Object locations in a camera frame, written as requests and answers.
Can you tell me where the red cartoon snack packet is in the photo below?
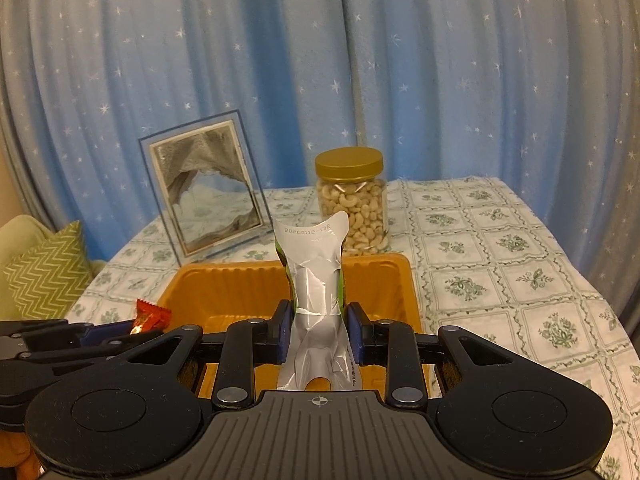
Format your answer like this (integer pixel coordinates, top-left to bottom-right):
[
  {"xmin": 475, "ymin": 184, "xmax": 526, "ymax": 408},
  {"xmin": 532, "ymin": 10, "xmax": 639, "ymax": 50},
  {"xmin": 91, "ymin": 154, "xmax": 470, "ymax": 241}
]
[{"xmin": 130, "ymin": 299, "xmax": 172, "ymax": 335}]

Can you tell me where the silver green snack wrapper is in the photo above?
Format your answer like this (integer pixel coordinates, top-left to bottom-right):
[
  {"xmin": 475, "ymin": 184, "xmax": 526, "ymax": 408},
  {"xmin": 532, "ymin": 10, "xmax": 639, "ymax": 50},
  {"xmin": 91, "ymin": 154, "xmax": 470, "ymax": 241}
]
[{"xmin": 273, "ymin": 211, "xmax": 362, "ymax": 391}]

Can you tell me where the person's hand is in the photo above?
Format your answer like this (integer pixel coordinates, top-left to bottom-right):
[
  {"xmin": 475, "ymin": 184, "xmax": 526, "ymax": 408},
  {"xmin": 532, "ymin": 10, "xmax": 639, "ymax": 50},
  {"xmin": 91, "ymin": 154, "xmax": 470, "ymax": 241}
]
[{"xmin": 0, "ymin": 430, "xmax": 40, "ymax": 480}]

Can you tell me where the green zigzag cushion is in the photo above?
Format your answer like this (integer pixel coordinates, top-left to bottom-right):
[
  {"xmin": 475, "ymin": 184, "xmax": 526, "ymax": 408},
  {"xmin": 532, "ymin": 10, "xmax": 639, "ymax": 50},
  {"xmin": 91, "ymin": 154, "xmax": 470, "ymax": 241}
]
[{"xmin": 3, "ymin": 221, "xmax": 94, "ymax": 320}]

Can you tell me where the orange plastic tray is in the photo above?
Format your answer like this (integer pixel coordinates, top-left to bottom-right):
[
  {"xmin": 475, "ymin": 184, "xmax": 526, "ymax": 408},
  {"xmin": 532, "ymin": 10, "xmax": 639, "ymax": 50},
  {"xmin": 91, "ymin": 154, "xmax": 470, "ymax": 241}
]
[{"xmin": 156, "ymin": 251, "xmax": 426, "ymax": 401}]

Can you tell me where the cream sofa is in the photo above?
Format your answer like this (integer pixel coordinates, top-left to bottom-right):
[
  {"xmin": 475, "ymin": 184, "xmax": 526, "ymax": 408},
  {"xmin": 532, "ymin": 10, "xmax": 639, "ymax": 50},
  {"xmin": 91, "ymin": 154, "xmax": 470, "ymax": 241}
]
[{"xmin": 1, "ymin": 214, "xmax": 105, "ymax": 321}]

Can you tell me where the cashew jar gold lid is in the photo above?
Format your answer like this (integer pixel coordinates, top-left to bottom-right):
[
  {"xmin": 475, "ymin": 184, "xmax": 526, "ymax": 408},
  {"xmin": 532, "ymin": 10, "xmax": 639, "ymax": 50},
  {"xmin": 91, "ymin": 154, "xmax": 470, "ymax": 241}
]
[{"xmin": 314, "ymin": 146, "xmax": 390, "ymax": 256}]

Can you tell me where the blue framed sand picture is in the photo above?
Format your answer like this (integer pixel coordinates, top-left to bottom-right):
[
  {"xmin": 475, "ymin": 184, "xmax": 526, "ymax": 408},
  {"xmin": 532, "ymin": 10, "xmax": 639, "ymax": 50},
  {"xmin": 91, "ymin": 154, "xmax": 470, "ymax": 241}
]
[{"xmin": 139, "ymin": 110, "xmax": 272, "ymax": 266}]

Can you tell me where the blue star curtain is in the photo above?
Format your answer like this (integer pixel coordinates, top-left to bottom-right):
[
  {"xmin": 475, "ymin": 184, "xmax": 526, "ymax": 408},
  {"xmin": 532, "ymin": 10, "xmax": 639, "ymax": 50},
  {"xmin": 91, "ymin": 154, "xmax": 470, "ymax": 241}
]
[{"xmin": 1, "ymin": 0, "xmax": 639, "ymax": 311}]

